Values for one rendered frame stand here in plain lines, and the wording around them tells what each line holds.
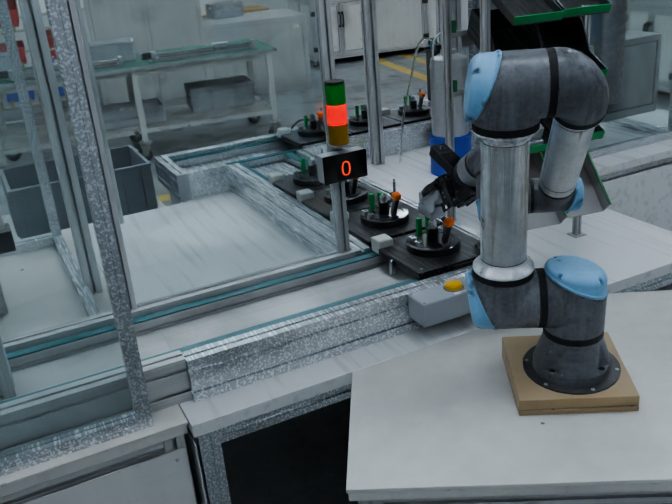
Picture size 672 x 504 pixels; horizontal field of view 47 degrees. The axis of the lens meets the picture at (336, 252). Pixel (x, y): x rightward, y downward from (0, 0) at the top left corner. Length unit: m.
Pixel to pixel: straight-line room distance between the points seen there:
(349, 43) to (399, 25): 0.77
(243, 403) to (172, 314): 0.34
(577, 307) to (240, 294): 0.83
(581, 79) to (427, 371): 0.71
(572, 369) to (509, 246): 0.29
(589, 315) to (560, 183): 0.27
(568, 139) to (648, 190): 1.80
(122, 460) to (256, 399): 0.29
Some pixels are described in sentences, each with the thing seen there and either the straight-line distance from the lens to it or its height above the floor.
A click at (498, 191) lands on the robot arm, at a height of 1.31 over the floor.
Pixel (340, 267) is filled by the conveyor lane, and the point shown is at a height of 0.94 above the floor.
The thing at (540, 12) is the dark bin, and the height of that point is 1.53.
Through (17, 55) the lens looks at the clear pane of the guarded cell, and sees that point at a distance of 1.39.
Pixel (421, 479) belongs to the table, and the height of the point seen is 0.86.
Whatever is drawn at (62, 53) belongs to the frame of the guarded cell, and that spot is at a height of 1.60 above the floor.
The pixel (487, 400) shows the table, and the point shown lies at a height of 0.86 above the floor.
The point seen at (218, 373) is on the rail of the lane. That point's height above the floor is 0.91.
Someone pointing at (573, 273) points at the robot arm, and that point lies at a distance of 1.51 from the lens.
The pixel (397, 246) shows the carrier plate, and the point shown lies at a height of 0.97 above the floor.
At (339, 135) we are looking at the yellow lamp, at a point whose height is 1.29.
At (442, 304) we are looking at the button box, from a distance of 1.79.
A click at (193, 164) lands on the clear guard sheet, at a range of 1.85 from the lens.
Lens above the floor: 1.76
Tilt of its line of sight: 23 degrees down
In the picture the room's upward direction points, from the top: 5 degrees counter-clockwise
